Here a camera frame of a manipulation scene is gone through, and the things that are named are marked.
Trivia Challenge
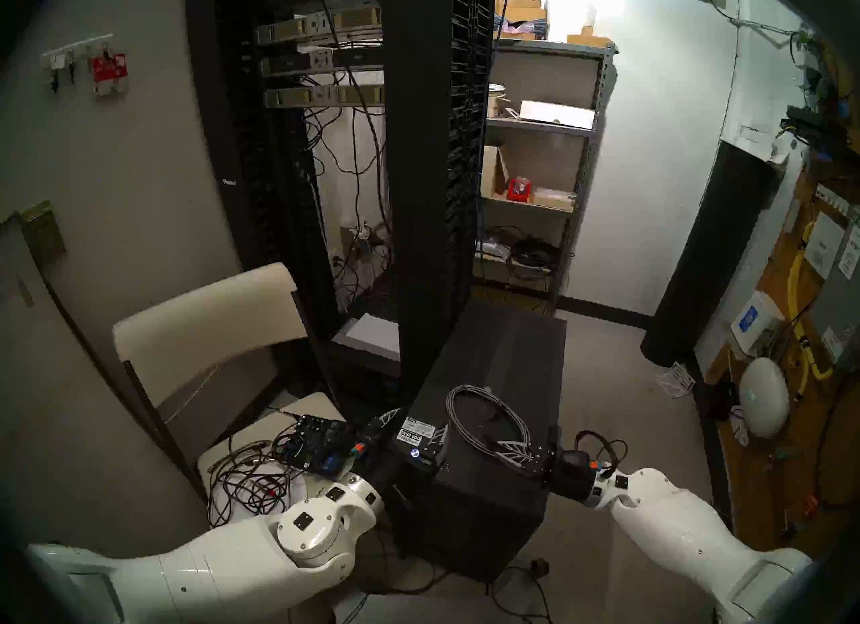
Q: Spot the black plug with cord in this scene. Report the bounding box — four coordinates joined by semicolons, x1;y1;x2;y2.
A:
489;557;552;624

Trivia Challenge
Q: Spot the black server rack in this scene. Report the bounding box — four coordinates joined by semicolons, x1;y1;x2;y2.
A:
185;0;499;405

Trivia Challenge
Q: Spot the coil of black cable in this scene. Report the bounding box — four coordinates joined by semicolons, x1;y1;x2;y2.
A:
504;236;564;282

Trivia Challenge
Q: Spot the beige rack server unit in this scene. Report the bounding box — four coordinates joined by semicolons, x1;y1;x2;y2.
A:
253;6;384;46
263;83;386;110

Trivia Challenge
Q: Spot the black workstation tower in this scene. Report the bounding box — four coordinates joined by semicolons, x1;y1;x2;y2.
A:
386;297;568;584

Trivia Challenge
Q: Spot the grey metal shelving unit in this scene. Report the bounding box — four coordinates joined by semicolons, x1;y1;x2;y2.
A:
472;39;619;316

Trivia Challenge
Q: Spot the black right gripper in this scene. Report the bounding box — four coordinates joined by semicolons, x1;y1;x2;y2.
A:
480;426;597;504

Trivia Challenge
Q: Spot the white round plate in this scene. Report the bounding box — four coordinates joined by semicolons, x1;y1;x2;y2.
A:
215;471;306;526

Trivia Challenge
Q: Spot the red and white tag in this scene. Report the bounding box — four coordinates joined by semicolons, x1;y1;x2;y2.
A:
90;53;129;96

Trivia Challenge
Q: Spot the black electronics board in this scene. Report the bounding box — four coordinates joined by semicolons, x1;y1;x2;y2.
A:
274;414;357;477

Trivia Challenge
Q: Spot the tangle of thin black cables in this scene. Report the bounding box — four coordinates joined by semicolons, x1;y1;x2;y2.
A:
207;421;306;529

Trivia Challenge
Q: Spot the grey metal electrical box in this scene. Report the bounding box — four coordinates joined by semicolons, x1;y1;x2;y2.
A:
809;205;860;372

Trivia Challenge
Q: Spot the beige wall plate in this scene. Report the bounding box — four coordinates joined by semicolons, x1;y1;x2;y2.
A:
18;199;67;268

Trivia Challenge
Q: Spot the open cardboard box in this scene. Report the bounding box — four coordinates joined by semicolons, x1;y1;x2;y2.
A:
480;145;513;200

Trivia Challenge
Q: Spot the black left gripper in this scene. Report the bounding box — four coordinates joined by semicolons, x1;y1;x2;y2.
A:
349;408;451;492

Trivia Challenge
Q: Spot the white key rack with keys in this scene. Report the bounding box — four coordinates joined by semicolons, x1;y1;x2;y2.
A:
41;33;116;96

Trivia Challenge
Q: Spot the white flat network device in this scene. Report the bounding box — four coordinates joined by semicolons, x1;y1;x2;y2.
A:
332;312;402;363

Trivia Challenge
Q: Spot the grey braided USB cable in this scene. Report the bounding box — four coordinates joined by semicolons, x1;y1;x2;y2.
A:
446;383;533;460

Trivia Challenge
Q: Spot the stack of small white cartons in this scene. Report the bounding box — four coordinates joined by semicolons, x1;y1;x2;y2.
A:
736;124;792;163

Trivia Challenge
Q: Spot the white wire rack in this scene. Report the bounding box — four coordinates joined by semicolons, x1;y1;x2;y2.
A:
654;361;697;400

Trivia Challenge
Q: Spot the black power adapter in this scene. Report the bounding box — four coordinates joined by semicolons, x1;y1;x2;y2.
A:
704;379;738;423

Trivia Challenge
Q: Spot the white box with blue label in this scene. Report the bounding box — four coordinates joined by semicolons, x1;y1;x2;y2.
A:
730;289;786;359

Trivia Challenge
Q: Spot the white flat box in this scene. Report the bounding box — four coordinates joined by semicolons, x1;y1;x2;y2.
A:
519;99;597;131

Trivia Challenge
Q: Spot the white oval router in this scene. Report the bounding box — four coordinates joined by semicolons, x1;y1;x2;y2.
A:
738;357;791;440

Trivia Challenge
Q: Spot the black Dell rack server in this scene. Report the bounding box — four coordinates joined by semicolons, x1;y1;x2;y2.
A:
259;46;386;78

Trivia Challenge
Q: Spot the black modem box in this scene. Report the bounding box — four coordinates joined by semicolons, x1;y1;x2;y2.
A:
779;105;846;150

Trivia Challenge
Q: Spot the wall power outlet box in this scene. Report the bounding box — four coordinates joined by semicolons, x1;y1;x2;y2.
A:
340;221;392;262

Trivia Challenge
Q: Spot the flat tan box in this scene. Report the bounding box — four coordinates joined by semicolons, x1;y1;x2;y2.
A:
530;187;578;213

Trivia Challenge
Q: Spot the white notice paper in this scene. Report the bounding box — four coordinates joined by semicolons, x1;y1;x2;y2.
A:
804;211;847;282

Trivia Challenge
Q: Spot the yellow conduit cable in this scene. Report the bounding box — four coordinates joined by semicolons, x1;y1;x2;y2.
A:
787;221;835;403

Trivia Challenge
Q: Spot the large brown cardboard box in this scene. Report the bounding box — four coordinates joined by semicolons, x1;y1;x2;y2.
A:
495;0;549;41

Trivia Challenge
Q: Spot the cream folding chair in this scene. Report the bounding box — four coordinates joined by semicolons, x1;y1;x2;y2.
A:
112;261;378;563

